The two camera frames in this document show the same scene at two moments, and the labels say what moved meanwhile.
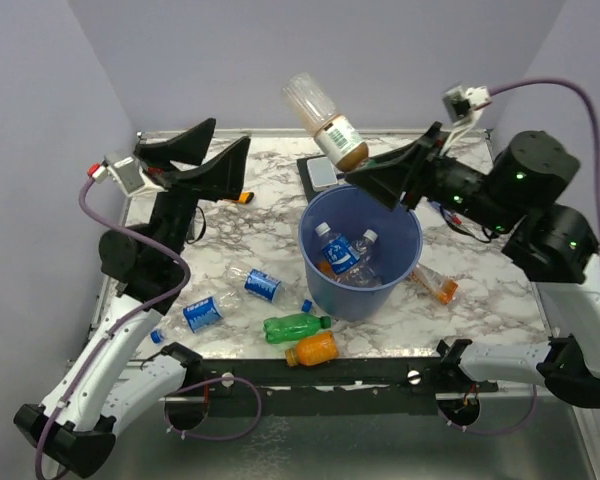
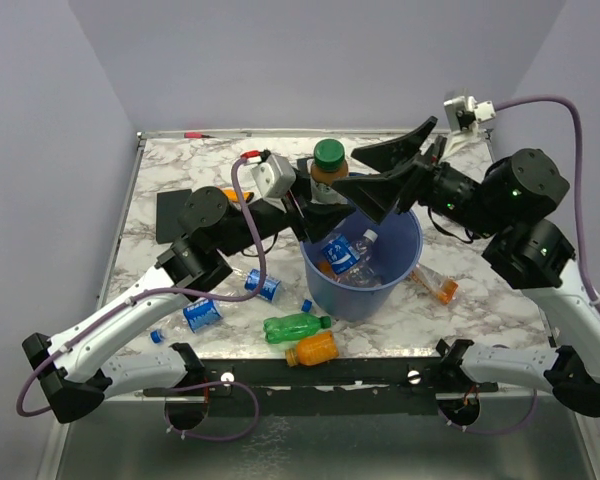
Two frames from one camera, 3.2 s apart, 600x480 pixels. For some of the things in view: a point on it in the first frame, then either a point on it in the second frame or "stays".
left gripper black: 220,180 -> 319,219
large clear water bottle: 364,274 stays
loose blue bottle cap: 307,304 stays
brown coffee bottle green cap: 334,134 -> 329,165
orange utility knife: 245,197 stays
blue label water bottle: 337,251 stays
